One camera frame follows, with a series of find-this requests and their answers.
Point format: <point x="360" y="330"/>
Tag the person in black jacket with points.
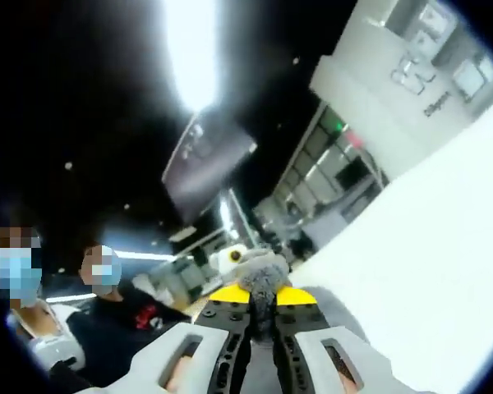
<point x="119" y="328"/>

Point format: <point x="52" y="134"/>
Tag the grey towel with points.
<point x="263" y="283"/>

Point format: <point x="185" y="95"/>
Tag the hanging dark screen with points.
<point x="207" y="164"/>

